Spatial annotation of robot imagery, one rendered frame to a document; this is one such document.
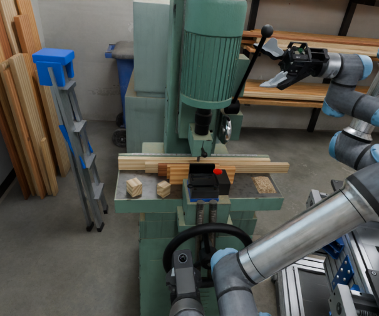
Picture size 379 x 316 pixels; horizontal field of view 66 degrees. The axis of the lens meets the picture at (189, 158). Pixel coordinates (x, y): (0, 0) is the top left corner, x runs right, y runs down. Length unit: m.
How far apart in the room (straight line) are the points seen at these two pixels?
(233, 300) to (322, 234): 0.21
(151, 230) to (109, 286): 0.84
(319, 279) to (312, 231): 1.27
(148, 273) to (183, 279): 0.58
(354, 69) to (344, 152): 0.43
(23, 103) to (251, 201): 1.62
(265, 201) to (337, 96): 0.42
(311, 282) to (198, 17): 1.45
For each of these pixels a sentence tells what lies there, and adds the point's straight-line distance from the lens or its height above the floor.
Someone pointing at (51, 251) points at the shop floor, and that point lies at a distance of 2.14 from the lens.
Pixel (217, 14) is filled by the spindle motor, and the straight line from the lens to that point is 0.87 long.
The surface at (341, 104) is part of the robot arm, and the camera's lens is 1.04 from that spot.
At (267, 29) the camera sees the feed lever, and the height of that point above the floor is 1.44.
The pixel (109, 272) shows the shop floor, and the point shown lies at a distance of 1.95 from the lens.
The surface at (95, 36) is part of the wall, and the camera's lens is 3.35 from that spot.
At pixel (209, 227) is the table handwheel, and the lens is 0.86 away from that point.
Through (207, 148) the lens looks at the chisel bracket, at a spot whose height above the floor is 1.03.
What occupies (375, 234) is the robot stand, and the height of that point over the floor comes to 0.73.
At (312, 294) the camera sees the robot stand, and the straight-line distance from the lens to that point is 1.79.
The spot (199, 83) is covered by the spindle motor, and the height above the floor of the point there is 1.28.
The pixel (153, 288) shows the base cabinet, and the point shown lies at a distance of 1.38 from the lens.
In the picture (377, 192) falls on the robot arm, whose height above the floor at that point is 1.27.
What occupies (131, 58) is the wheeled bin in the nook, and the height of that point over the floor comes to 0.91.
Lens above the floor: 1.55
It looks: 32 degrees down
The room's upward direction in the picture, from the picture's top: 6 degrees clockwise
